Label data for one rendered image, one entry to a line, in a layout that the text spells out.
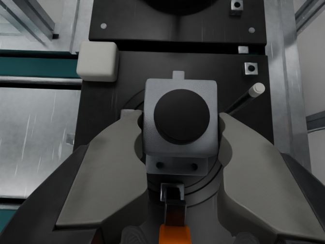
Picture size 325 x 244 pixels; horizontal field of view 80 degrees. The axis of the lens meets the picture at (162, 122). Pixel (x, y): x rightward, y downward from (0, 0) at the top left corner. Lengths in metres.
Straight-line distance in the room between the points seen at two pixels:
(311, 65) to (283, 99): 0.18
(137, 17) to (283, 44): 0.20
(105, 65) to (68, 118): 0.12
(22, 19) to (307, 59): 0.46
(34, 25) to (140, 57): 0.13
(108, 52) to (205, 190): 0.19
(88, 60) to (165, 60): 0.10
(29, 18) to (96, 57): 0.09
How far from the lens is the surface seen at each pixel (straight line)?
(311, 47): 0.49
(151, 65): 0.26
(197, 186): 0.22
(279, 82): 0.30
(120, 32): 0.30
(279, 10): 0.37
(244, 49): 0.30
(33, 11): 0.32
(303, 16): 0.39
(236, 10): 0.31
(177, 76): 0.17
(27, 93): 0.38
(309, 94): 0.45
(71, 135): 0.27
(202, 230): 0.25
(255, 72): 0.27
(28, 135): 0.36
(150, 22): 0.30
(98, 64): 0.25
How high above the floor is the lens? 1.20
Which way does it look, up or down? 78 degrees down
